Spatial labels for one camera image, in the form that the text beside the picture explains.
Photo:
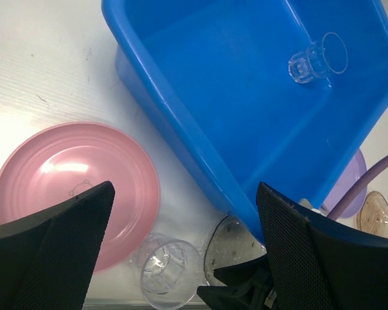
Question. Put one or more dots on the grey translucent speckled dish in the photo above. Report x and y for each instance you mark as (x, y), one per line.
(230, 244)

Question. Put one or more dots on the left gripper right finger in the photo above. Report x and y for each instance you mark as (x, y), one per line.
(317, 263)

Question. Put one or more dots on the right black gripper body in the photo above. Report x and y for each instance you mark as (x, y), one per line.
(247, 285)

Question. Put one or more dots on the pink translucent dish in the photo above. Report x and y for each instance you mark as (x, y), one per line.
(373, 216)

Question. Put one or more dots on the clear plastic cup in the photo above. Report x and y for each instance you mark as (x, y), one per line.
(319, 60)
(167, 271)

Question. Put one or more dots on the pink round plate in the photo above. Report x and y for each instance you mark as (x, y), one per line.
(66, 160)

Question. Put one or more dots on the blue plastic bin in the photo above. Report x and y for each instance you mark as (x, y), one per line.
(212, 77)

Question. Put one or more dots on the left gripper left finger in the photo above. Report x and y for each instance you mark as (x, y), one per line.
(47, 258)

